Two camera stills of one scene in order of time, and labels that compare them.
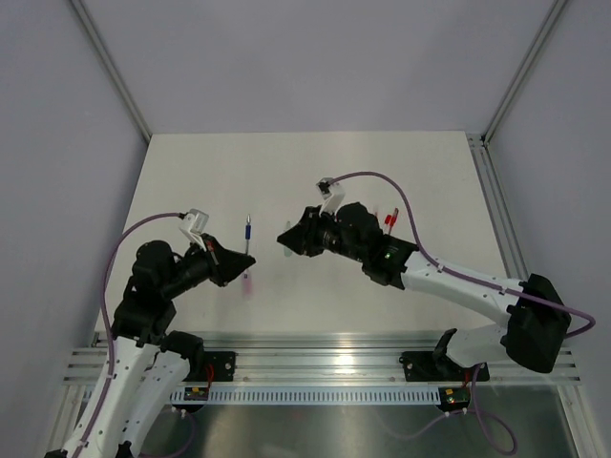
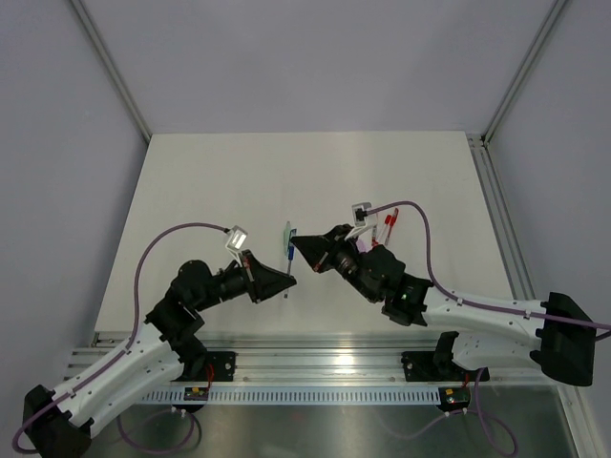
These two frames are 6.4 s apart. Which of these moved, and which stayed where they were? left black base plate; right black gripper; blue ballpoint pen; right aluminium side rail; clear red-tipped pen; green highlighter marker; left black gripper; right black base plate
Moved: left black gripper; blue ballpoint pen; right black gripper
Stayed: left black base plate; clear red-tipped pen; green highlighter marker; right black base plate; right aluminium side rail
